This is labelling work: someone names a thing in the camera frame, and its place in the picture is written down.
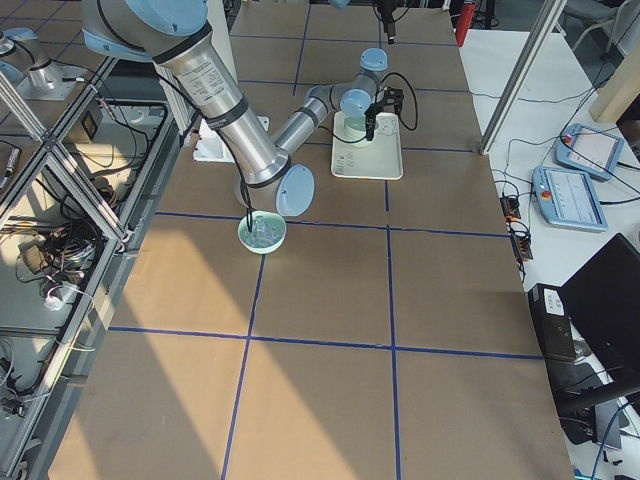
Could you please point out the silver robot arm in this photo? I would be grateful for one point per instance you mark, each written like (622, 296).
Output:
(177, 35)

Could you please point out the cream bear tray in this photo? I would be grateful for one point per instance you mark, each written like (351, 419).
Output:
(379, 159)

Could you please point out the red fire extinguisher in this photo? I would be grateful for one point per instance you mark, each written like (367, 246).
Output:
(465, 21)

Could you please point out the green bowl with ice cubes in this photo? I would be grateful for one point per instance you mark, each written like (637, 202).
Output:
(262, 232)

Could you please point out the orange black power strip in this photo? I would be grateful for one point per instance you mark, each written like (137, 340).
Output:
(519, 232)

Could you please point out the near blue teach pendant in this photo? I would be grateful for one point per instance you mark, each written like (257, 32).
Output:
(567, 199)

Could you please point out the blue teach pendant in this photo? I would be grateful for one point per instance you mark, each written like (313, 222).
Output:
(590, 150)
(567, 199)

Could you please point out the far blue teach pendant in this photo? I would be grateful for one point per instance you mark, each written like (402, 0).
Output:
(590, 150)

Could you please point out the black computer box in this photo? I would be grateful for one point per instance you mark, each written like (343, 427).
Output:
(552, 326)

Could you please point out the black laptop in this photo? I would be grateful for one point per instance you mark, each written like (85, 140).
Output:
(602, 301)

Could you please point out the aluminium frame post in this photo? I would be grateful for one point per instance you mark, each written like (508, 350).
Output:
(542, 28)

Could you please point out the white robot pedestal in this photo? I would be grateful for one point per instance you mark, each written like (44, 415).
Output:
(210, 146)

